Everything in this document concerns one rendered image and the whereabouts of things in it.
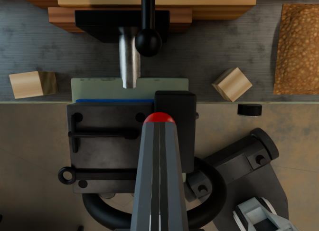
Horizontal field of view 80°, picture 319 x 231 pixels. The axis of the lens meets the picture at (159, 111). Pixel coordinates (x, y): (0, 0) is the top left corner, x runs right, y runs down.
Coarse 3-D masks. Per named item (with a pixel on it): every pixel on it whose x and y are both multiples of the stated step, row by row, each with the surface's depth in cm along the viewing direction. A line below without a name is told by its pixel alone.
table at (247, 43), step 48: (0, 0) 26; (288, 0) 26; (0, 48) 27; (48, 48) 27; (96, 48) 27; (192, 48) 28; (240, 48) 28; (0, 96) 29; (48, 96) 29; (240, 96) 29; (288, 96) 29
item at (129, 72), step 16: (80, 16) 18; (96, 16) 18; (112, 16) 18; (128, 16) 18; (160, 16) 18; (96, 32) 20; (112, 32) 20; (128, 32) 20; (160, 32) 20; (128, 48) 22; (128, 64) 22; (128, 80) 22
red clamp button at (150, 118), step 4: (156, 112) 17; (160, 112) 17; (148, 116) 17; (152, 116) 17; (156, 116) 17; (160, 116) 17; (164, 116) 17; (168, 116) 17; (148, 120) 17; (152, 120) 17; (156, 120) 17; (160, 120) 17; (164, 120) 17; (168, 120) 17; (172, 120) 17
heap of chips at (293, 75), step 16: (288, 16) 26; (304, 16) 25; (288, 32) 26; (304, 32) 25; (288, 48) 26; (304, 48) 25; (288, 64) 26; (304, 64) 26; (288, 80) 27; (304, 80) 26
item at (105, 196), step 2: (196, 112) 63; (196, 114) 63; (196, 116) 62; (198, 116) 63; (196, 118) 63; (100, 194) 24; (102, 194) 24; (104, 194) 24; (106, 194) 24; (108, 194) 24; (110, 194) 24; (112, 194) 24; (114, 194) 24; (132, 194) 24; (102, 196) 24; (104, 196) 24; (106, 196) 24; (108, 196) 24; (110, 196) 24; (112, 196) 24; (104, 198) 24; (106, 198) 24; (108, 198) 24; (110, 198) 24
